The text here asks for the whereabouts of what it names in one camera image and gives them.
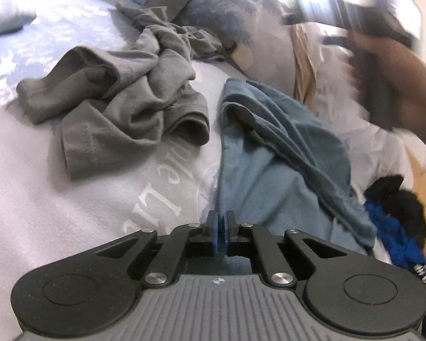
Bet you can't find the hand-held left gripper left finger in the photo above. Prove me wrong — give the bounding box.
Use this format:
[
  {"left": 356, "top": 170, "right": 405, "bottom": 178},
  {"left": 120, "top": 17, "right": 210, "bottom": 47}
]
[{"left": 96, "top": 211, "right": 221, "bottom": 288}]

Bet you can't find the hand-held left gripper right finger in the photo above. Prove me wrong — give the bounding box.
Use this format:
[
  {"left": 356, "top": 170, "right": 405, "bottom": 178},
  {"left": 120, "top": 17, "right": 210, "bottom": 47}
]
[{"left": 222, "top": 210, "right": 348, "bottom": 288}]

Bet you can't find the blue-grey t-shirt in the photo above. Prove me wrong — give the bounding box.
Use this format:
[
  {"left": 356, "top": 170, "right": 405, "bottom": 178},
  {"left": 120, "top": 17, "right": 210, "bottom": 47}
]
[{"left": 190, "top": 78, "right": 377, "bottom": 276}]

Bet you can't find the light blue cloth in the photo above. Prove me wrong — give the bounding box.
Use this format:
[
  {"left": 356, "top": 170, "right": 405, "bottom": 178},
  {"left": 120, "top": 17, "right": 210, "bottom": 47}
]
[{"left": 0, "top": 0, "right": 38, "bottom": 39}]

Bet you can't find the light blue clothes pile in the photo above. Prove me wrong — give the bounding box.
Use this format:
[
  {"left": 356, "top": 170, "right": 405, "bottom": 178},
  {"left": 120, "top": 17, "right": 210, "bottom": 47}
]
[{"left": 67, "top": 0, "right": 295, "bottom": 93}]

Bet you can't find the person's right hand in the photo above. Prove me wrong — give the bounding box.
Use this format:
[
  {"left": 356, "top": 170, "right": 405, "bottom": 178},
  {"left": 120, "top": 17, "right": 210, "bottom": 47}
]
[{"left": 348, "top": 30, "right": 426, "bottom": 157}]

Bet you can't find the beige cloth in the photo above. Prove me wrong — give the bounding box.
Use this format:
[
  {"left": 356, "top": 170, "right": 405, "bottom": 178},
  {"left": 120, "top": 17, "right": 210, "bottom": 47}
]
[{"left": 291, "top": 25, "right": 323, "bottom": 107}]

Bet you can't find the grey t-shirt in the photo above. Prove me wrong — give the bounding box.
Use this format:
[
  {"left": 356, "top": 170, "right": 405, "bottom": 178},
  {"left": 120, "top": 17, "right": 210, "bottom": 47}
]
[{"left": 17, "top": 3, "right": 237, "bottom": 182}]

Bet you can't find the royal blue garment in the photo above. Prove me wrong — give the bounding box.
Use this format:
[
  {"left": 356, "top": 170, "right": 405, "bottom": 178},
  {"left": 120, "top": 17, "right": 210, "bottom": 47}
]
[{"left": 364, "top": 199, "right": 425, "bottom": 274}]

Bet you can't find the brown cardboard box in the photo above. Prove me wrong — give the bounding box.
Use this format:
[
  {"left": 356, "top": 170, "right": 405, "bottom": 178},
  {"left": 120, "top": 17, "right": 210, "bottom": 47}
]
[{"left": 405, "top": 145, "right": 426, "bottom": 214}]

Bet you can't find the printed light blue bed sheet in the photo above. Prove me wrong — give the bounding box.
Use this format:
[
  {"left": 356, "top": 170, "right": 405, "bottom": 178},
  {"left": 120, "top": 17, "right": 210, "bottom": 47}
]
[{"left": 0, "top": 0, "right": 306, "bottom": 327}]

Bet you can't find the black garment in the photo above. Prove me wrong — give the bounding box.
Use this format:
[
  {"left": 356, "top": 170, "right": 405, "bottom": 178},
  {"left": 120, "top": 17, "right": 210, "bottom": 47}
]
[{"left": 367, "top": 175, "right": 426, "bottom": 341}]

